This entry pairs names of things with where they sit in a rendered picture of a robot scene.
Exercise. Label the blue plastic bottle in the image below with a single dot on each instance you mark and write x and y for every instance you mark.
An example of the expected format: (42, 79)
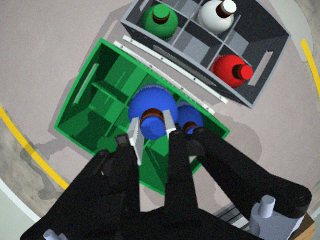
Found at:
(148, 104)
(189, 118)

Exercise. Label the red bottle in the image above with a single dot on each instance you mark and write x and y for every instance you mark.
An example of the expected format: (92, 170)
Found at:
(231, 68)

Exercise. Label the white bottle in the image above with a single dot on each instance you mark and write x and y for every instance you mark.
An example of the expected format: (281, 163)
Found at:
(216, 16)

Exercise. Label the green plastic crate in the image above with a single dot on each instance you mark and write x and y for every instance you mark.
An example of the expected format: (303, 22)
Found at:
(86, 121)

